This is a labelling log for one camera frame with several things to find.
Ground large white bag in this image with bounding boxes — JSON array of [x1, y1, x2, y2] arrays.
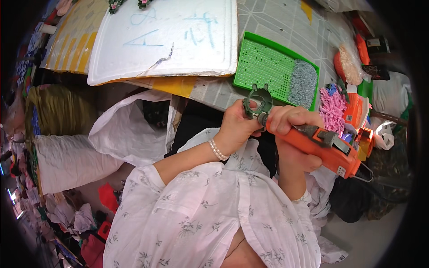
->
[[372, 72, 412, 118]]

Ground dark green plastic ring part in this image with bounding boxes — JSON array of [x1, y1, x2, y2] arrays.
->
[[242, 84, 273, 121]]

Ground olive gold fabric bag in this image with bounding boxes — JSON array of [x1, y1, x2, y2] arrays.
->
[[25, 84, 99, 138]]

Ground person's legs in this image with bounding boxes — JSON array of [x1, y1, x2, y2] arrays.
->
[[164, 99, 279, 178]]

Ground person's right hand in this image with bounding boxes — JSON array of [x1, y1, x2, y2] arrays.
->
[[266, 105, 326, 175]]

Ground white foam board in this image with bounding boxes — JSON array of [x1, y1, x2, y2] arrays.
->
[[87, 0, 238, 86]]

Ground white pearl bracelet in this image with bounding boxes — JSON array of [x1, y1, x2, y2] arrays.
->
[[208, 138, 231, 161]]

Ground white woven sack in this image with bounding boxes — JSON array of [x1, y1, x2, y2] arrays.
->
[[34, 134, 124, 195]]

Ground heap of colourful clutter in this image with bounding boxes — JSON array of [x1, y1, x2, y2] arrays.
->
[[7, 134, 125, 268]]

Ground yellow white striped cardboard sheet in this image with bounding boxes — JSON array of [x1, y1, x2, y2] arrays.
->
[[40, 0, 109, 75]]

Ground orange plastic basket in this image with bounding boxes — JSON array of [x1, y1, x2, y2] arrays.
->
[[333, 51, 347, 82]]

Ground black plastic bag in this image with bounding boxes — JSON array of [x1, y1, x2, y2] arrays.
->
[[328, 174, 379, 223]]

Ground small white plastic bag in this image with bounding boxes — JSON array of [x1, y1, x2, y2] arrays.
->
[[373, 120, 397, 151]]

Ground clear bag of beige pieces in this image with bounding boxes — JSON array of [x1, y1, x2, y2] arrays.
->
[[338, 42, 364, 86]]

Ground green plastic box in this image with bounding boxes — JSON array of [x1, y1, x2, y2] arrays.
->
[[357, 80, 373, 103]]

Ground orange electric screwdriver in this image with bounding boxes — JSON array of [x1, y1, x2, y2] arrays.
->
[[257, 113, 374, 183]]

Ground person's left hand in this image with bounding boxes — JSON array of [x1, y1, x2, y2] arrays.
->
[[214, 99, 265, 157]]

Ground orange plastic box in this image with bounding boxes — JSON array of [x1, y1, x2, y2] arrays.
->
[[343, 93, 369, 129]]

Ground pile of grey screws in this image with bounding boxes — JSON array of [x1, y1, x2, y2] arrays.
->
[[288, 60, 318, 109]]

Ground green perforated plastic tray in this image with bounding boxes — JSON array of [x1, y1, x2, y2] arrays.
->
[[232, 31, 320, 112]]

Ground pile of pink plastic pieces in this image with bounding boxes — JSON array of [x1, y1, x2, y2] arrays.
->
[[318, 85, 348, 136]]

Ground dark printed box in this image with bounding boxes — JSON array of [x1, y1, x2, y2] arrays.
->
[[361, 64, 391, 81]]

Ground person's body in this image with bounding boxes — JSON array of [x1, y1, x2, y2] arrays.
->
[[102, 127, 322, 268]]

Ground black cardboard box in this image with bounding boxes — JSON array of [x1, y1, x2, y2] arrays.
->
[[365, 36, 390, 55]]

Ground white crumpled cloth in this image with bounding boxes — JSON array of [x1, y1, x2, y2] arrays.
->
[[308, 166, 349, 265]]

